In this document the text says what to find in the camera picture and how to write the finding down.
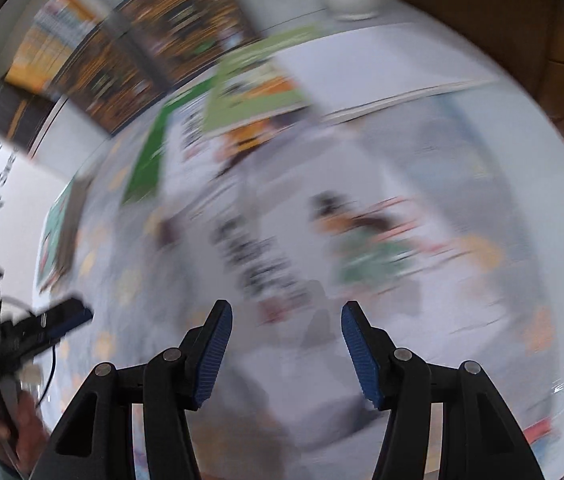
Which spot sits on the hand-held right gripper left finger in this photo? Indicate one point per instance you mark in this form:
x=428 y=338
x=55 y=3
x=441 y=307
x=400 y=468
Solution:
x=217 y=350

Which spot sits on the light green picture book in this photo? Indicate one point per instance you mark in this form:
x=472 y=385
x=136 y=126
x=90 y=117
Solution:
x=257 y=80

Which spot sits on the plain green book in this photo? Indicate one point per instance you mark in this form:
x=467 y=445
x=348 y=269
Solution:
x=147 y=170

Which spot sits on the white book green figure cover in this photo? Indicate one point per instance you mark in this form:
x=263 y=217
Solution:
x=362 y=185

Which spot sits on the person's left forearm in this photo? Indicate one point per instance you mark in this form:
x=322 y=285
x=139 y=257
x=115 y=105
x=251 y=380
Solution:
x=7 y=472

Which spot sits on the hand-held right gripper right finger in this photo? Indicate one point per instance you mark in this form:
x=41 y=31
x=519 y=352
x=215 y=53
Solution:
x=359 y=355

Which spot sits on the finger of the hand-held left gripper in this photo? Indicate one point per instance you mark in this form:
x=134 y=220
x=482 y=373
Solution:
x=57 y=322

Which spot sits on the fan-pattern blanket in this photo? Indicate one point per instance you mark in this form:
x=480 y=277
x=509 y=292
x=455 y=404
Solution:
x=122 y=285

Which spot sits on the teal picture book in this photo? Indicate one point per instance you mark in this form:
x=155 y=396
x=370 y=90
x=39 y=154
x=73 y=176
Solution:
x=59 y=240

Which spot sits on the person's left hand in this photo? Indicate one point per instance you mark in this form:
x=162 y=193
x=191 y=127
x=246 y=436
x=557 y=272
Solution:
x=27 y=430

